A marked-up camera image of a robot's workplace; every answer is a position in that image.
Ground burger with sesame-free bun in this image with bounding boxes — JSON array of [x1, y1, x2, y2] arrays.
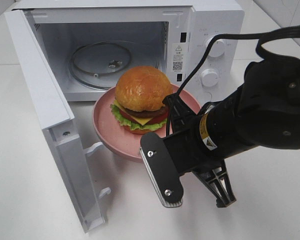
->
[[110, 65, 173, 135]]

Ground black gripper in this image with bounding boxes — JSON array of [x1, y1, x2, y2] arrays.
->
[[163, 93, 237, 208]]

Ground white microwave door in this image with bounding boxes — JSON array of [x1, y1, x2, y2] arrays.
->
[[5, 10, 111, 233]]

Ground glass microwave turntable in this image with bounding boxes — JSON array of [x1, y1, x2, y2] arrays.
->
[[69, 40, 159, 90]]

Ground round door release button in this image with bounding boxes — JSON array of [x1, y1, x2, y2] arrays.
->
[[202, 92, 212, 102]]

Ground white timer knob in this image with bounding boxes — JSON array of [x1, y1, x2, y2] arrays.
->
[[200, 68, 220, 87]]

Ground white upper power knob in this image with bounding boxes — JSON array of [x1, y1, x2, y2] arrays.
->
[[208, 39, 226, 58]]

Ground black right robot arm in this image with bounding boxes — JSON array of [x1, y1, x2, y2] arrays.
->
[[163, 59, 300, 208]]

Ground white microwave oven body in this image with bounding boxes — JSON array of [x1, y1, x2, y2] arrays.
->
[[11, 0, 245, 104]]

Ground pink round plate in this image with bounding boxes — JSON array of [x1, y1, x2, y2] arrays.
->
[[91, 83, 202, 164]]

